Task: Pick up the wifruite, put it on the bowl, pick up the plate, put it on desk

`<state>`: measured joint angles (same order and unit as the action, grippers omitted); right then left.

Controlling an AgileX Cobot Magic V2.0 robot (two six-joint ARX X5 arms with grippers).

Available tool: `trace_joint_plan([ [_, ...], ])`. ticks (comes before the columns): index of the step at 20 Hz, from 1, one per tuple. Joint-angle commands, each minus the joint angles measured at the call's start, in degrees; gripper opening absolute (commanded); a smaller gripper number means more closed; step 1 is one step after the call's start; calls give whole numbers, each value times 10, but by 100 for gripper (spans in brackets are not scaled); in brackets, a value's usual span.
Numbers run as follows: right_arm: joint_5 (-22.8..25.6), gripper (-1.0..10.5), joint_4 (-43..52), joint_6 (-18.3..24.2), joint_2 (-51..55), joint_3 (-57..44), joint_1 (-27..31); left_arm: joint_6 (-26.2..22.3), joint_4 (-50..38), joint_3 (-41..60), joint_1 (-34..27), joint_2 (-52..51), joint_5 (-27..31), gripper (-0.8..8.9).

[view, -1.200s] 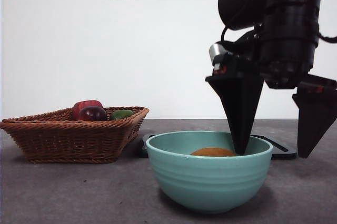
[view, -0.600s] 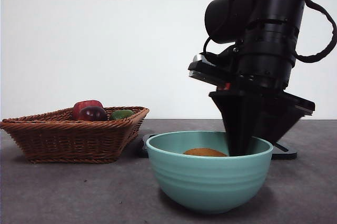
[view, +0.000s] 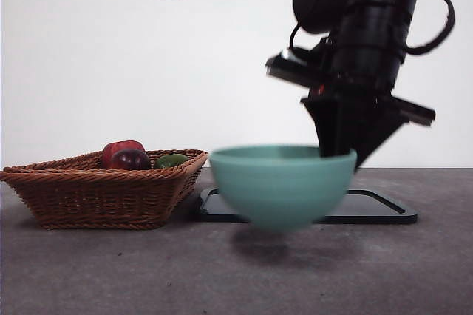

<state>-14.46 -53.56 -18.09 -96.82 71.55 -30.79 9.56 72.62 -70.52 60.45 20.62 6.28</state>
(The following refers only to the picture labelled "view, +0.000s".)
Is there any dark purple plum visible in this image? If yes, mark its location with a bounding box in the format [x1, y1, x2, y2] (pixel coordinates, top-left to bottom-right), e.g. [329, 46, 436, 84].
[110, 149, 152, 172]

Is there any brown wicker basket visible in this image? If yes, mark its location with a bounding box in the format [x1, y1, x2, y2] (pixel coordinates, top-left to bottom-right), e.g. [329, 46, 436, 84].
[0, 149, 211, 231]

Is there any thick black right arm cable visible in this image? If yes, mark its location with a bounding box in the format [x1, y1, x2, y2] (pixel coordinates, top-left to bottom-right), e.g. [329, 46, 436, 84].
[404, 0, 456, 56]

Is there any red apple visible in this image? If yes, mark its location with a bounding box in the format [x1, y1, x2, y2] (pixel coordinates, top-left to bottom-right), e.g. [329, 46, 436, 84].
[102, 140, 146, 168]

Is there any dark rectangular tray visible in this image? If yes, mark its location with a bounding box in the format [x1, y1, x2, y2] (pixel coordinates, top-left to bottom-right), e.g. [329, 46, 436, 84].
[191, 188, 418, 226]

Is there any thin black right camera cable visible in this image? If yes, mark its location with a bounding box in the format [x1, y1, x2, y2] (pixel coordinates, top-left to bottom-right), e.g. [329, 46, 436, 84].
[288, 0, 328, 55]

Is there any green avocado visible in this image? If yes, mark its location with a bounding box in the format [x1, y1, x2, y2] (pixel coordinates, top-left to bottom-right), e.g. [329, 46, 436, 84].
[153, 154, 189, 170]

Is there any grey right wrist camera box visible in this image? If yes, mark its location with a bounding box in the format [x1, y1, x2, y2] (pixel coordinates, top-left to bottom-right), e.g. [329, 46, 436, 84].
[279, 38, 336, 70]

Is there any teal bowl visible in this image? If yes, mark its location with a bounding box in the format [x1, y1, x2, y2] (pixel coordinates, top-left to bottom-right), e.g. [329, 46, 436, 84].
[209, 144, 358, 232]

